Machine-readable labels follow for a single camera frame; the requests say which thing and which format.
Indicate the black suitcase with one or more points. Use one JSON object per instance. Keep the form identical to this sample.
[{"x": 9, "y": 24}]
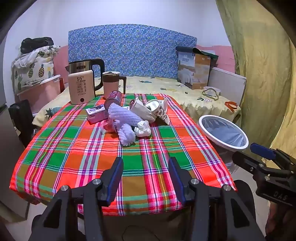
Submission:
[{"x": 20, "y": 120}]

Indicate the yellow pineapple print bed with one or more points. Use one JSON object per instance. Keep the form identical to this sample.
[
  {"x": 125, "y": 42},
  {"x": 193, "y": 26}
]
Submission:
[{"x": 161, "y": 85}]

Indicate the cardboard bedding box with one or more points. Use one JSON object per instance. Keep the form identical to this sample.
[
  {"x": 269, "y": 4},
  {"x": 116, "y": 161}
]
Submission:
[{"x": 196, "y": 69}]

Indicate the black bag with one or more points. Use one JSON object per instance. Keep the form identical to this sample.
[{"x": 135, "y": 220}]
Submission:
[{"x": 37, "y": 44}]

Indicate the white tissue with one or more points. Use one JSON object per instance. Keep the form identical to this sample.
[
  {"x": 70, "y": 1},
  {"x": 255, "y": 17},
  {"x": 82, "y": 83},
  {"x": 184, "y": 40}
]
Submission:
[{"x": 142, "y": 129}]

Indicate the white foam fruit net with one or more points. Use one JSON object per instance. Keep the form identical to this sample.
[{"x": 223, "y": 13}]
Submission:
[
  {"x": 122, "y": 114},
  {"x": 126, "y": 135}
]

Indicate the pink plastic cup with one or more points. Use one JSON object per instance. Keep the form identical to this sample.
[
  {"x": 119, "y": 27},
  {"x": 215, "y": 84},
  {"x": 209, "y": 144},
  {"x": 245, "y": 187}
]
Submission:
[{"x": 107, "y": 127}]

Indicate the pineapple print quilt bundle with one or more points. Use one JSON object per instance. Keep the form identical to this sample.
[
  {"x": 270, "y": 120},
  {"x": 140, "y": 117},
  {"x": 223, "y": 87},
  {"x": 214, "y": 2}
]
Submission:
[{"x": 34, "y": 69}]

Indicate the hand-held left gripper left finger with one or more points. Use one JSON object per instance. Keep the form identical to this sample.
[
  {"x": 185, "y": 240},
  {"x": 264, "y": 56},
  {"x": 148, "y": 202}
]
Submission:
[{"x": 115, "y": 178}]

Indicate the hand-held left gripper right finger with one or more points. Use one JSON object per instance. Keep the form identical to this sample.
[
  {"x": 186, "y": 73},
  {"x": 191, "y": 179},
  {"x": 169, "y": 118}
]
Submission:
[{"x": 177, "y": 180}]

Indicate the white trash bin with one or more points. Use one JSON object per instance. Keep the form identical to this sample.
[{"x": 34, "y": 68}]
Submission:
[{"x": 223, "y": 133}]

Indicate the pink mug with brown lid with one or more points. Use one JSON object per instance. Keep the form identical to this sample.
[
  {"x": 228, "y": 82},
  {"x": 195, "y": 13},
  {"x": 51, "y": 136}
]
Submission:
[{"x": 111, "y": 85}]

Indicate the white drink carton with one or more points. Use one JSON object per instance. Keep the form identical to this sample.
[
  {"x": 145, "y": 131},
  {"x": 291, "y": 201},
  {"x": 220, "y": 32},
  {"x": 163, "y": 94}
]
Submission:
[{"x": 141, "y": 109}]

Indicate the white board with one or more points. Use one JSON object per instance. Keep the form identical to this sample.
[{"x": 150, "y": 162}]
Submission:
[{"x": 226, "y": 78}]

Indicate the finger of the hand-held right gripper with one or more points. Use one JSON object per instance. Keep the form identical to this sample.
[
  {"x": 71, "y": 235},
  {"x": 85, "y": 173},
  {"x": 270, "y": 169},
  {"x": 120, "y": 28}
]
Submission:
[
  {"x": 245, "y": 160},
  {"x": 263, "y": 150}
]

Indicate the purple milk carton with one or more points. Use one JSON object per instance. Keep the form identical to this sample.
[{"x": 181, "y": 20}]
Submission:
[{"x": 96, "y": 113}]

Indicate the blue floral headboard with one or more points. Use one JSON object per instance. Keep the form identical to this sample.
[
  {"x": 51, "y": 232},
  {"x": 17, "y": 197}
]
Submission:
[{"x": 138, "y": 51}]

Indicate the red milk can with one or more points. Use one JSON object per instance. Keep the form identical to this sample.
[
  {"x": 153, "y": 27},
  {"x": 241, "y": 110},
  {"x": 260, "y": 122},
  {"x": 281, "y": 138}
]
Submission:
[{"x": 113, "y": 98}]

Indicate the yellow-green curtain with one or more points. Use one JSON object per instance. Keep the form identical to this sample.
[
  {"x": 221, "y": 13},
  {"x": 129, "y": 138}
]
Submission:
[{"x": 259, "y": 58}]

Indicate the pink storage box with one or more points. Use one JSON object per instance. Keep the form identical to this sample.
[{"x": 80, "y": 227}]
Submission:
[{"x": 44, "y": 92}]

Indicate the plaid tablecloth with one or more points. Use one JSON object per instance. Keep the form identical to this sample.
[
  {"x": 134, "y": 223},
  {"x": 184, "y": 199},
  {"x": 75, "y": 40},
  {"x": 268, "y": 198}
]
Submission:
[{"x": 69, "y": 150}]

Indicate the steel and pink electric kettle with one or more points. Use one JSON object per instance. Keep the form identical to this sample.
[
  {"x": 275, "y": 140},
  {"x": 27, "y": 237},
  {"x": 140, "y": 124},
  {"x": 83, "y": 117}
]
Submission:
[{"x": 81, "y": 88}]

